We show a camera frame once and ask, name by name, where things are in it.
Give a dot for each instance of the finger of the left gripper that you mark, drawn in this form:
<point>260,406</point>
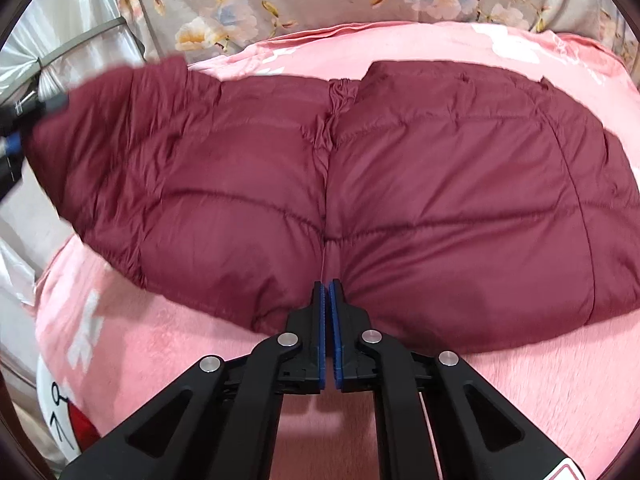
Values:
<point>11,163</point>
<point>27,111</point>

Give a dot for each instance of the pink blanket with white bows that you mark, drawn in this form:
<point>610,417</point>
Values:
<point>116,345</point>

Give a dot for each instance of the white cartoon pillow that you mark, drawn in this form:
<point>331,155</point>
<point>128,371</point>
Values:
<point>71,430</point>

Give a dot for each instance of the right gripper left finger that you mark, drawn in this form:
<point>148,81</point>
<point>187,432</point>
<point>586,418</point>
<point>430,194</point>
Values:
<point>219,419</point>

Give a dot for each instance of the maroon puffer jacket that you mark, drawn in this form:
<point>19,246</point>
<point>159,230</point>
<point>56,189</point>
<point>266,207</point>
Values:
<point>461,205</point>

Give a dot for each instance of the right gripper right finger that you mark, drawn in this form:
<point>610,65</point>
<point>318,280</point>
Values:
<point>435,416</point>

